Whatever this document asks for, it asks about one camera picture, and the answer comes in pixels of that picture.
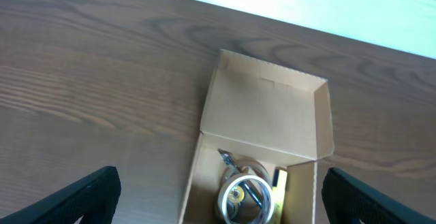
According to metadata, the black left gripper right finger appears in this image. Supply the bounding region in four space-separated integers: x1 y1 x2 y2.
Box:
322 167 435 224

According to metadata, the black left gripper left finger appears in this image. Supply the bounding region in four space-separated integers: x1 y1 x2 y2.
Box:
1 166 121 224

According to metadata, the yellow highlighter marker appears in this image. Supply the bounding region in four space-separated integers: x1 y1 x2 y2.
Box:
270 168 287 224

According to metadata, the clear tape roll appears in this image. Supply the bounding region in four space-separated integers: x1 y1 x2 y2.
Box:
220 159 273 187

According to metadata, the black pen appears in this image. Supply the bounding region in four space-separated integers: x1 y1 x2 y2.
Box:
218 148 263 208

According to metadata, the white tape roll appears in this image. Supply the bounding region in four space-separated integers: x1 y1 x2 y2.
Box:
217 173 275 224

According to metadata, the cardboard box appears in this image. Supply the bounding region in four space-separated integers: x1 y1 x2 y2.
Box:
178 50 334 223

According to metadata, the black yellow correction tape dispenser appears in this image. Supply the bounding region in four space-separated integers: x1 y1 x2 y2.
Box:
226 186 245 220

